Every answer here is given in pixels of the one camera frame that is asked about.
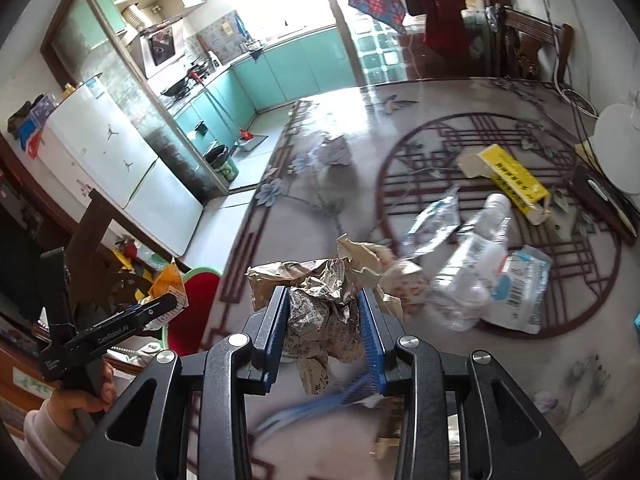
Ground black flat device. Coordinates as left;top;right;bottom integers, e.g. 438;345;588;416
570;162;640;241

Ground white blue plastic packet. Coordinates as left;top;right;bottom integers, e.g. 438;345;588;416
482;246;554;335

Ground yellow carton box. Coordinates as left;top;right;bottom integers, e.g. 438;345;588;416
459;144;552;226

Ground white printed paper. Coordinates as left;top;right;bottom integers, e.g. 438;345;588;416
312;132;354;169

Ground brown paper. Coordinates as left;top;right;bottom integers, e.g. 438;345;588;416
246;234;406;396

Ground white cable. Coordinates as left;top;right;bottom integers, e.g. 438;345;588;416
530;0;598;141

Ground teal kitchen cabinets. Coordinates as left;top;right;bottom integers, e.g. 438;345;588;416
170;27;359;161

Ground carved dark wooden chair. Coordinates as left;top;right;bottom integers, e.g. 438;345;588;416
65;189;151;321

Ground person's left hand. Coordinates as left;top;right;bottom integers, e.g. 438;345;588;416
45;360;117;417

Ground steel dustpan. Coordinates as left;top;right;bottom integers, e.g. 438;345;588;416
235;134;271;154

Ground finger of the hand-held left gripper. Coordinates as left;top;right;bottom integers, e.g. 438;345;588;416
120;294;180;333

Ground clear plastic wrapper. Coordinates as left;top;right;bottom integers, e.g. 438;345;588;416
400;187;462;261

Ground orange snack packet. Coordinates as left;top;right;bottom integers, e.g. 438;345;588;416
149;259;189;321

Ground white fan base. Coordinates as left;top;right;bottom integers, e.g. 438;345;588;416
592;104;640;196

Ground steel range hood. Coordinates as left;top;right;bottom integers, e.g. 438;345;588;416
131;14;195;80

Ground black green trash bin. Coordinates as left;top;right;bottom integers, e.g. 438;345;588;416
205;145;240;182

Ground red mop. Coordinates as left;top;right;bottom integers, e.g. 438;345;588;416
191;72;257;142

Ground black wok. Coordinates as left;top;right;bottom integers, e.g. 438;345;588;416
160;77;195;99

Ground white refrigerator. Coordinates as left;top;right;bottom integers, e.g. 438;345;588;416
42;74;207;259

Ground red hanging garment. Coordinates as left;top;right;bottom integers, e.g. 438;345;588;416
425;0;469;61

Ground clear plastic bottle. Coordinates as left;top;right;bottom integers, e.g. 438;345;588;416
430;192;513;332

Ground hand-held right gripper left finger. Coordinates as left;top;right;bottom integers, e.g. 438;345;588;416
60;287;293;480

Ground brown wooden chair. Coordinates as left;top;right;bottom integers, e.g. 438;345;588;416
492;5;576;86

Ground red basin with green rim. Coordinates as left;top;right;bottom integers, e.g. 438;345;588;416
160;267;224;361

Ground person's left forearm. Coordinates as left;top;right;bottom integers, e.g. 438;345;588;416
7;402;98;468

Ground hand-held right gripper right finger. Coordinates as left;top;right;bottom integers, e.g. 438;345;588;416
357;287;586;480

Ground printed white paper wrapper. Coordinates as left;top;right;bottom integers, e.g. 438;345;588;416
377;255;428;318

